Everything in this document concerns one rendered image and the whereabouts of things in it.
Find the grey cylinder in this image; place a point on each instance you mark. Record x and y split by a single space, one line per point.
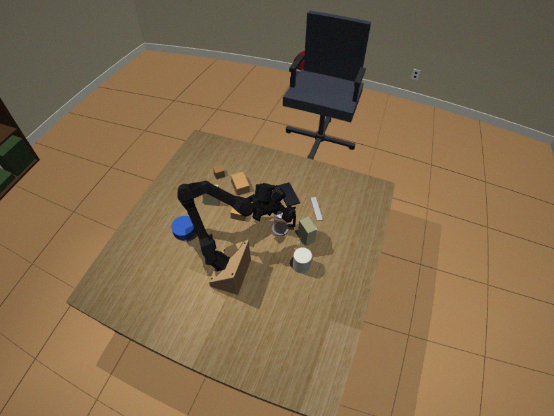
302 260

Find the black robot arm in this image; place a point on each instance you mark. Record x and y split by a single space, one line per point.
260 206

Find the glass french press with black knob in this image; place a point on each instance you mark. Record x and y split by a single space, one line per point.
280 226

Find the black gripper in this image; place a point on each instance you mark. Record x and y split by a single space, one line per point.
288 212

